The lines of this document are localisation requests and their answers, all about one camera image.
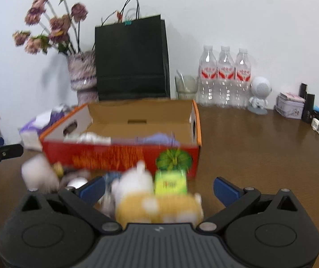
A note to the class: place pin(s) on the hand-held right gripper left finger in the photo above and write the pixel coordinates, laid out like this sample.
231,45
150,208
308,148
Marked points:
92,191

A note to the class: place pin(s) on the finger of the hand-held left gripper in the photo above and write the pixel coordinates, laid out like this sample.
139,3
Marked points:
8,150

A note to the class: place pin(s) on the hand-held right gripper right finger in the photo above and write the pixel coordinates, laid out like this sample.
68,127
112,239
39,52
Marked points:
226,191

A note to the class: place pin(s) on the white soft object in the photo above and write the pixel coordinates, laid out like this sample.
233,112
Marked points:
38,173

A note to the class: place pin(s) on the red cardboard box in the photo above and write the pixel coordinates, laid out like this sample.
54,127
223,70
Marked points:
114,156

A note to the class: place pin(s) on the small green box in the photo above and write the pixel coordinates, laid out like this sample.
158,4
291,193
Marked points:
170,184

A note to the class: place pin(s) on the white and yellow plush toy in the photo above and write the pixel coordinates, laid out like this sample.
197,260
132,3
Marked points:
148,201

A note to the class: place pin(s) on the purple tissue pack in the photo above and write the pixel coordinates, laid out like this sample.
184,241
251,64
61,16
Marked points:
32,128

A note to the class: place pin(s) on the purple cloth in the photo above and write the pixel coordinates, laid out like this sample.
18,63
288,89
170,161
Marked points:
148,140

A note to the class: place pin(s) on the purple textured vase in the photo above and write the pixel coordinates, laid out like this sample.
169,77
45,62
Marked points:
82,72

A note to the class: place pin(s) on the white robot figurine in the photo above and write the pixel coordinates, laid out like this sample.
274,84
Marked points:
260,88

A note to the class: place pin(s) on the clear glass cup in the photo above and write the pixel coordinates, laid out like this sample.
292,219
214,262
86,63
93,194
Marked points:
186,88

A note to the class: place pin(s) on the clear water bottle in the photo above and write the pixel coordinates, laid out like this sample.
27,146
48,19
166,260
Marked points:
208,75
225,75
243,76

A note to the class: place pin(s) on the tall black box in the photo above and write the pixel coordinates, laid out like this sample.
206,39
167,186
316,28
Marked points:
308,107

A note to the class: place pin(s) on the slim black box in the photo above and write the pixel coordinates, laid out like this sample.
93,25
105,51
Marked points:
304,89

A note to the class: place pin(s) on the dried flower bouquet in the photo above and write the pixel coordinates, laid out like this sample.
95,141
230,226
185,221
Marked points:
56,25

